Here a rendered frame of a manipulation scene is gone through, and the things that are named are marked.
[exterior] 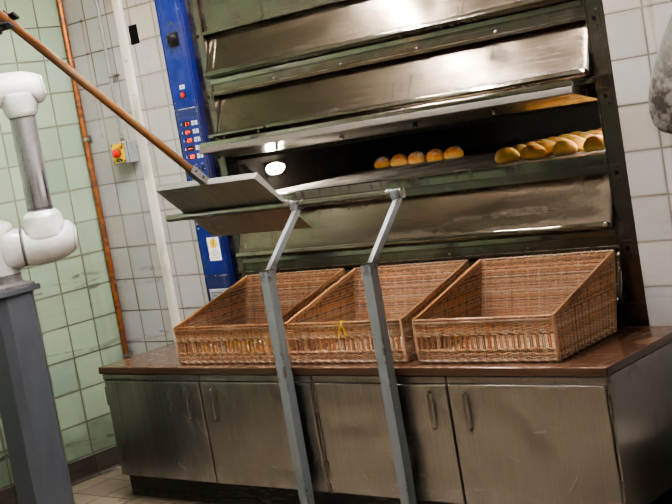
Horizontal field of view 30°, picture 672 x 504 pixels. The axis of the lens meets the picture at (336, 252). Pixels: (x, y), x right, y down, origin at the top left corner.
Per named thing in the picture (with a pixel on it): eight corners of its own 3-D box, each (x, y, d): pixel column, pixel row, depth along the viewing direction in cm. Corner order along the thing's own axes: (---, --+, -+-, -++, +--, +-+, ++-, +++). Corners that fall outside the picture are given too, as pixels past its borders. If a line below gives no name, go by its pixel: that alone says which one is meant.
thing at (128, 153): (125, 163, 581) (121, 141, 580) (139, 160, 575) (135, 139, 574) (113, 165, 576) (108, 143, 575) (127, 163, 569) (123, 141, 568)
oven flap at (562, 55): (221, 139, 537) (224, 94, 540) (591, 76, 420) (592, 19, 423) (213, 137, 534) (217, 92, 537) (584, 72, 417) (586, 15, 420)
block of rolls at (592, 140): (570, 145, 516) (568, 131, 515) (678, 130, 484) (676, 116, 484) (489, 164, 470) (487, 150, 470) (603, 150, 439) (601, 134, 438)
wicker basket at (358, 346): (365, 334, 503) (354, 266, 501) (483, 330, 467) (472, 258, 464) (286, 364, 466) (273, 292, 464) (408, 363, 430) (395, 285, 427)
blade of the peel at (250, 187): (254, 178, 463) (256, 172, 464) (155, 191, 499) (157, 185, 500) (312, 227, 487) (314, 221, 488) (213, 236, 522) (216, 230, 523)
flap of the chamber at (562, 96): (199, 154, 527) (233, 157, 542) (572, 93, 410) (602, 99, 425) (198, 148, 527) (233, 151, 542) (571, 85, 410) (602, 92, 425)
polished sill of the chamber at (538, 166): (243, 206, 546) (241, 197, 545) (614, 162, 428) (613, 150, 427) (233, 208, 541) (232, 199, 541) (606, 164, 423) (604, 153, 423)
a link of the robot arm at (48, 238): (27, 264, 510) (81, 254, 514) (26, 269, 494) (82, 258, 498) (-10, 76, 500) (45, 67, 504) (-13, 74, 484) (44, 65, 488)
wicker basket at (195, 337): (257, 336, 543) (246, 274, 540) (358, 333, 507) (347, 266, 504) (176, 365, 506) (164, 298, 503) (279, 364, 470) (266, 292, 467)
